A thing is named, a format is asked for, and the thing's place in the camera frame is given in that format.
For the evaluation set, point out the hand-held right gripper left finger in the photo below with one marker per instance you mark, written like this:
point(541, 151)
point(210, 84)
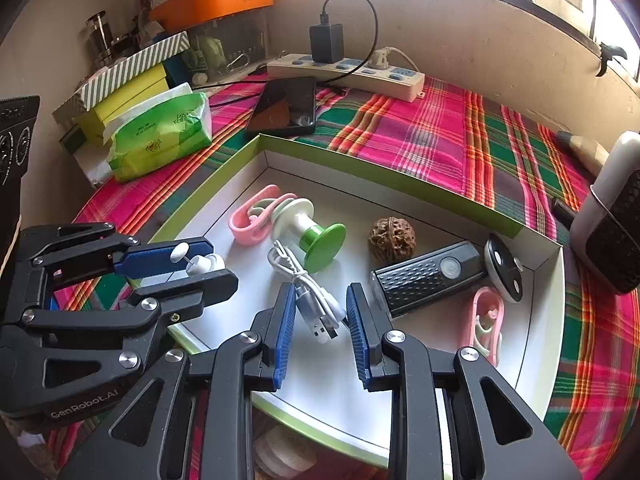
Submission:
point(285, 340)

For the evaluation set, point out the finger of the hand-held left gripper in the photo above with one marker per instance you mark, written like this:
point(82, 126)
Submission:
point(150, 257)
point(200, 292)

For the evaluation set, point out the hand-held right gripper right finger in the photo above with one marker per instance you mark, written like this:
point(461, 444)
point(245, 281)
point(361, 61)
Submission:
point(357, 335)

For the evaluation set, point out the small white spool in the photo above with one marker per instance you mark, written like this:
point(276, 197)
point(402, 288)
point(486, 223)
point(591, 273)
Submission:
point(202, 262)

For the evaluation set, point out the pink ear hook clip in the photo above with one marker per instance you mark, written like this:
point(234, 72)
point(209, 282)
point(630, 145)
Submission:
point(240, 225)
point(487, 294)

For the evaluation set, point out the white and green spool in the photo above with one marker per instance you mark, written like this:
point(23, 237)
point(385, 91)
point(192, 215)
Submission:
point(325, 247)

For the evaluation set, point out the brown walnut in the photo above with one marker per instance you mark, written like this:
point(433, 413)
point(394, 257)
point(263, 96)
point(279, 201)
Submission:
point(392, 237)

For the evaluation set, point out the green and white cardboard box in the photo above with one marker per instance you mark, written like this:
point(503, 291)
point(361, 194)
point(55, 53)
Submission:
point(425, 220)

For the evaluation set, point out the white plastic bag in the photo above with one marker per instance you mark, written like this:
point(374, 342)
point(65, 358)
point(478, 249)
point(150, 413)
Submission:
point(92, 165)

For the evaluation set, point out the black bike light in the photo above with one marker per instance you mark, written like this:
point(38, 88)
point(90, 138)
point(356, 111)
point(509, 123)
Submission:
point(415, 280)

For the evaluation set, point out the green tissue pack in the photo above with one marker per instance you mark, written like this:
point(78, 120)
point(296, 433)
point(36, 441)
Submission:
point(160, 145)

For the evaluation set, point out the yellow box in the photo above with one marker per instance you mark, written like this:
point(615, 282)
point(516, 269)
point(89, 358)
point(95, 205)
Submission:
point(125, 95)

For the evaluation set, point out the steel cup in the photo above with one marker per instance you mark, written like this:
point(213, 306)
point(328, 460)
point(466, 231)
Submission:
point(102, 40)

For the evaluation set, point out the black and white round device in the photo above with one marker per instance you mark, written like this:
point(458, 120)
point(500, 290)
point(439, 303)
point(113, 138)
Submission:
point(502, 270)

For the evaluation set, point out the striped box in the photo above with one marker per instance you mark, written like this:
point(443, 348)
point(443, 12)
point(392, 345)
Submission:
point(145, 55)

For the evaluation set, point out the teal box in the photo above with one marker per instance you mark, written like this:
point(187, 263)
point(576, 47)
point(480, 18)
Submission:
point(175, 67)

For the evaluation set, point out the black smartphone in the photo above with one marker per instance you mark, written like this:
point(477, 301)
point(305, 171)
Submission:
point(282, 105)

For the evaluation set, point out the plaid tablecloth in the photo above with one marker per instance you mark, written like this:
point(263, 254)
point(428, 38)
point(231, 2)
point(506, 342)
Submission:
point(450, 125)

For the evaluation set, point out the clear plastic container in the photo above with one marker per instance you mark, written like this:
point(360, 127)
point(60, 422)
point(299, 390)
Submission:
point(235, 40)

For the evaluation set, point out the orange box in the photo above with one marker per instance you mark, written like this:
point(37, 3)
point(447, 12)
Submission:
point(210, 0)

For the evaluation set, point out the white power strip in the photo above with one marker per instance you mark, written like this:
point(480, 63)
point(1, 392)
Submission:
point(400, 85)

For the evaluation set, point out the white plug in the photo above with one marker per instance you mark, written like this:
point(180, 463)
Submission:
point(381, 57)

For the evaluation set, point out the black charger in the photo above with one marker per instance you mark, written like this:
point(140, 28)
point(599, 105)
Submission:
point(327, 42)

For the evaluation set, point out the white and black desk heater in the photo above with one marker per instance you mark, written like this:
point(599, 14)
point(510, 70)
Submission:
point(615, 160)

